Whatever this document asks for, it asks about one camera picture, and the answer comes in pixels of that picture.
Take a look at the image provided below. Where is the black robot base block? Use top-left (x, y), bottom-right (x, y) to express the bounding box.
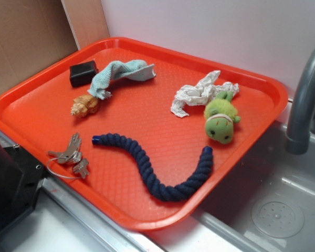
top-left (0, 144), bottom-right (44, 235)

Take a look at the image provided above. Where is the orange plastic tray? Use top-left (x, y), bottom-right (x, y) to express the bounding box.
top-left (0, 38), bottom-right (288, 231)

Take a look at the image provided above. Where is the light blue cloth rag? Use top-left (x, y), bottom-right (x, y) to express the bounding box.
top-left (88, 59), bottom-right (156, 100)

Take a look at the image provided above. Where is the crumpled white paper towel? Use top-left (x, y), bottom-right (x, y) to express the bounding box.
top-left (170, 70), bottom-right (239, 118)

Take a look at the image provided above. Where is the green plush turtle toy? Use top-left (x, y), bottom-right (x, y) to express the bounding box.
top-left (204, 91), bottom-right (241, 144)

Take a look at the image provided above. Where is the tan spiral seashell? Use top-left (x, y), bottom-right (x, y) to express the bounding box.
top-left (70, 94), bottom-right (99, 118)

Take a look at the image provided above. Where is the black rectangular block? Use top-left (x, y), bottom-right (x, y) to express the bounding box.
top-left (69, 60), bottom-right (98, 88)

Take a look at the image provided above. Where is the silver key bunch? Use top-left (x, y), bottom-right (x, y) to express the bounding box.
top-left (46, 133), bottom-right (90, 180)

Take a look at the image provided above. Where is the grey plastic sink basin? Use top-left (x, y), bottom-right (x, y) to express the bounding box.
top-left (149, 123), bottom-right (315, 251)

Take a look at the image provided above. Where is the grey toy faucet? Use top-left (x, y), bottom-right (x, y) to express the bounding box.
top-left (285, 49), bottom-right (315, 155)

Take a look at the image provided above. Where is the brown cardboard panel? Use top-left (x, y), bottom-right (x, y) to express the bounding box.
top-left (0, 1), bottom-right (109, 95)

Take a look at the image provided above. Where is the navy blue twisted rope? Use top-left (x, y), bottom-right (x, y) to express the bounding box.
top-left (91, 133), bottom-right (214, 202)

